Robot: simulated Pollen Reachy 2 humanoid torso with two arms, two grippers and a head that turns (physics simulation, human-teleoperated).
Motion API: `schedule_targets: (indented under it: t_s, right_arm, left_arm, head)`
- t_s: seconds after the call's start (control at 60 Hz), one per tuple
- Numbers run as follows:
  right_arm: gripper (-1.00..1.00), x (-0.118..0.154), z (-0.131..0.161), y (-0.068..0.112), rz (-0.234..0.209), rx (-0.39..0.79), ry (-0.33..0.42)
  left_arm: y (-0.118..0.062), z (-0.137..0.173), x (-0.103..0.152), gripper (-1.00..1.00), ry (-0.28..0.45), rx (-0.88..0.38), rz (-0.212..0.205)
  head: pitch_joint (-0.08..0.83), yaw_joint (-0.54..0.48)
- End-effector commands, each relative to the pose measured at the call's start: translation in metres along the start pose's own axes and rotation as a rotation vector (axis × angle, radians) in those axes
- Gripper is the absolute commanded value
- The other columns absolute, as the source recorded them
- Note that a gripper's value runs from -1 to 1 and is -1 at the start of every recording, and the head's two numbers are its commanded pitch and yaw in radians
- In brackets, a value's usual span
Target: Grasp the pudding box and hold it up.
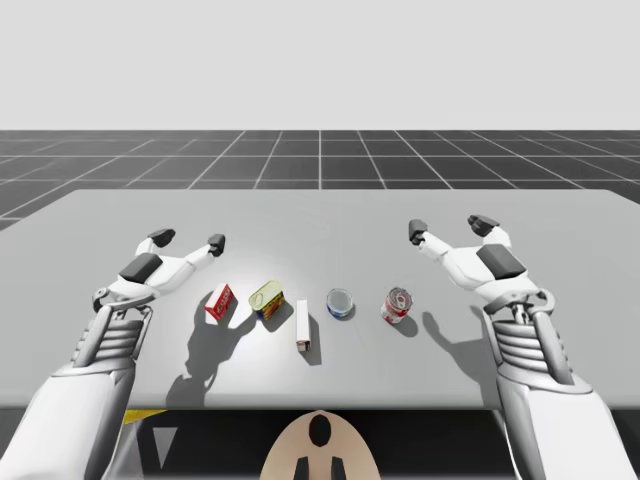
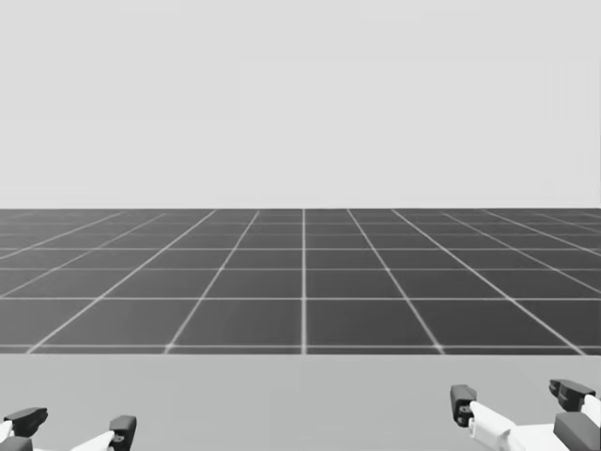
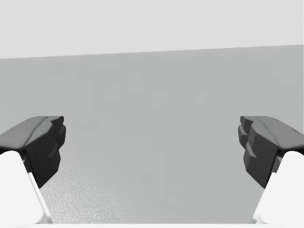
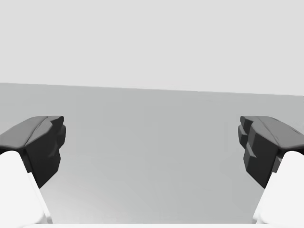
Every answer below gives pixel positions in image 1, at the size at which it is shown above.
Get red and white can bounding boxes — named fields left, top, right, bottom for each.
left=380, top=286, right=414, bottom=325

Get green and blue rectangular can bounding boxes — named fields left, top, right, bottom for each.
left=248, top=279, right=287, bottom=321

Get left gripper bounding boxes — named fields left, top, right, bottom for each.
left=107, top=228, right=226, bottom=302

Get tan robot part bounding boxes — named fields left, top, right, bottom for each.
left=259, top=409, right=382, bottom=480

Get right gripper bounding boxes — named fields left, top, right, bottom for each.
left=407, top=214, right=539, bottom=303

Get blue flat can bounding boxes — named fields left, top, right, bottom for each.
left=326, top=287, right=355, bottom=319

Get red and white carton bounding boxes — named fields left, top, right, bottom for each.
left=203, top=282, right=237, bottom=326

